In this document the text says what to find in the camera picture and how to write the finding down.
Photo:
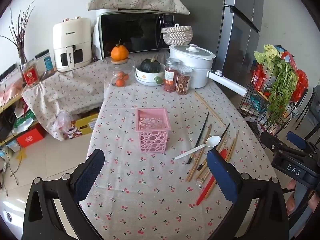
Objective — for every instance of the large orange with stem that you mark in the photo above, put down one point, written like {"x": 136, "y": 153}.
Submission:
{"x": 119, "y": 52}

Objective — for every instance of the wooden shelf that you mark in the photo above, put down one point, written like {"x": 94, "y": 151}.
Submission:
{"x": 10, "y": 102}

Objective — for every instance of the small floral print cloth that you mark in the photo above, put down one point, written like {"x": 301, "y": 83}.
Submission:
{"x": 70, "y": 90}

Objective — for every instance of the person's right hand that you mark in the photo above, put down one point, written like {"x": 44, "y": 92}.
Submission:
{"x": 291, "y": 203}

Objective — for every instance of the red snack package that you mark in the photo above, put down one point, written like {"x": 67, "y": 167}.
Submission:
{"x": 258, "y": 77}

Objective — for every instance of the dark green pumpkin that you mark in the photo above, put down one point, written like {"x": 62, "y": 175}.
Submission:
{"x": 150, "y": 66}

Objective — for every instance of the woven basket with lid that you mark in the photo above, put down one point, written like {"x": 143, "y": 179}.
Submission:
{"x": 177, "y": 36}

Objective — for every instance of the pile of wooden chopsticks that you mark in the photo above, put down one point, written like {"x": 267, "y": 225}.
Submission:
{"x": 197, "y": 156}

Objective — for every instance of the black door microwave oven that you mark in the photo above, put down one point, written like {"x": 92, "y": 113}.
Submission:
{"x": 135, "y": 32}

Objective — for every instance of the leafy green herbs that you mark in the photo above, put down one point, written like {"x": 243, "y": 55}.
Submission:
{"x": 282, "y": 87}

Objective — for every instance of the small tangerine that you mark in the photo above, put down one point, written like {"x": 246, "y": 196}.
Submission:
{"x": 125, "y": 77}
{"x": 120, "y": 82}
{"x": 120, "y": 74}

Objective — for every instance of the black chopstick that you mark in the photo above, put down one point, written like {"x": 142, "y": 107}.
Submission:
{"x": 203, "y": 125}
{"x": 226, "y": 130}

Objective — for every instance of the napa cabbage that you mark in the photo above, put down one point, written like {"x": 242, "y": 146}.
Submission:
{"x": 266, "y": 53}

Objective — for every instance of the green package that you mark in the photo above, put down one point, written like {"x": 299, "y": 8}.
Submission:
{"x": 23, "y": 120}

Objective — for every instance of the red chopsticks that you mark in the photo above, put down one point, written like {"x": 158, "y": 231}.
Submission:
{"x": 204, "y": 192}

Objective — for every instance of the grey refrigerator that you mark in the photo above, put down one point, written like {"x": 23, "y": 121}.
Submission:
{"x": 225, "y": 30}

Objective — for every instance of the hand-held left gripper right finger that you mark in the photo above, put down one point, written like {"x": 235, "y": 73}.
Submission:
{"x": 220, "y": 175}

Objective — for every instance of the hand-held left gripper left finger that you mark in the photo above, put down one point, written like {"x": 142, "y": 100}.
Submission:
{"x": 87, "y": 172}

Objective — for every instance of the black power strip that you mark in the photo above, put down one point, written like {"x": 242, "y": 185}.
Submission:
{"x": 7, "y": 72}

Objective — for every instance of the long bamboo chopstick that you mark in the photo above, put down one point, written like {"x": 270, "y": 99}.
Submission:
{"x": 210, "y": 108}

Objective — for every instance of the clear plastic bag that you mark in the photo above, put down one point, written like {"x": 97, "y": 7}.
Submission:
{"x": 62, "y": 121}

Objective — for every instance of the jar of red dried berries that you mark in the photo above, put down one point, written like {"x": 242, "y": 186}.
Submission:
{"x": 171, "y": 77}

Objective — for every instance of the white ceramic bowl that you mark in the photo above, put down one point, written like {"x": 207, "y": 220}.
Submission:
{"x": 145, "y": 78}

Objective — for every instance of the glass jar with wooden lid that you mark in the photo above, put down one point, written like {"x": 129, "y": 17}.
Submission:
{"x": 127, "y": 67}

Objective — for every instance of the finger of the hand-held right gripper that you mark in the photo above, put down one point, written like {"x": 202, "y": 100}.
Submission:
{"x": 296, "y": 137}
{"x": 271, "y": 142}

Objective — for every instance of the yellow cardboard box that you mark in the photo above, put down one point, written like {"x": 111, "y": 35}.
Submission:
{"x": 86, "y": 123}

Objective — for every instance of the dry branches in vase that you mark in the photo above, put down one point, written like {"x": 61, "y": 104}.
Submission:
{"x": 21, "y": 42}

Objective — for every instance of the white plastic spoon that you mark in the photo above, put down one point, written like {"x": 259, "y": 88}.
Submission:
{"x": 212, "y": 141}

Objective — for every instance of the dark chair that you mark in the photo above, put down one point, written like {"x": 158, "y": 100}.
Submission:
{"x": 315, "y": 110}

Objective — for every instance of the pink perforated plastic basket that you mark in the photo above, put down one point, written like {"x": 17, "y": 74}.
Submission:
{"x": 152, "y": 130}

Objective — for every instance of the red label jar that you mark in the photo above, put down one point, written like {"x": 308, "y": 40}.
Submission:
{"x": 30, "y": 76}

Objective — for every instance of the red plastic bag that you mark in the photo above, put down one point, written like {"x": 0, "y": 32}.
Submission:
{"x": 301, "y": 85}

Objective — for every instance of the cream air fryer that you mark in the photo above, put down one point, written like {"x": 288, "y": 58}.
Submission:
{"x": 71, "y": 40}

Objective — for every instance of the white electric cooking pot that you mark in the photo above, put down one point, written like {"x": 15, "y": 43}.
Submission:
{"x": 192, "y": 65}

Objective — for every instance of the jar of dried fruit slices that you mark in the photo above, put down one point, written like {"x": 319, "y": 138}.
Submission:
{"x": 183, "y": 82}

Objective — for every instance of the blue label jar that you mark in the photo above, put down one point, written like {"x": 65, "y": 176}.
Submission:
{"x": 46, "y": 63}

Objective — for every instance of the red box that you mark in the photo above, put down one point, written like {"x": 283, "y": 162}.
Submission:
{"x": 31, "y": 137}

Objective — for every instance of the small green round fruit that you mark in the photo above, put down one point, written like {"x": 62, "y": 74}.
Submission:
{"x": 158, "y": 80}

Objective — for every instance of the floral fabric cover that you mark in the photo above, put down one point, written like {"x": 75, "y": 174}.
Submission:
{"x": 140, "y": 0}

